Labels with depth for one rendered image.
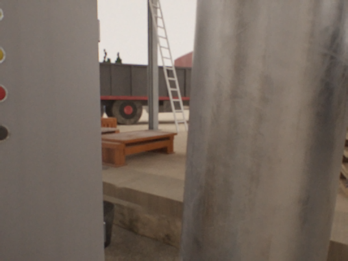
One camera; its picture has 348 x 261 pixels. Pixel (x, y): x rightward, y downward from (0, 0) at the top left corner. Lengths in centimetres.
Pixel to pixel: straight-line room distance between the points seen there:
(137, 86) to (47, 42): 853
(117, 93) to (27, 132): 840
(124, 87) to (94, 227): 840
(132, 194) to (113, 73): 700
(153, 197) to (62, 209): 154
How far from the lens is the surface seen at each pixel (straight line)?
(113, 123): 695
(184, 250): 17
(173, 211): 196
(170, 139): 359
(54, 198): 53
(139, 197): 214
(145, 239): 215
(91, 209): 59
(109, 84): 885
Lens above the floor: 101
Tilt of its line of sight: 5 degrees down
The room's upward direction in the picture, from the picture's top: straight up
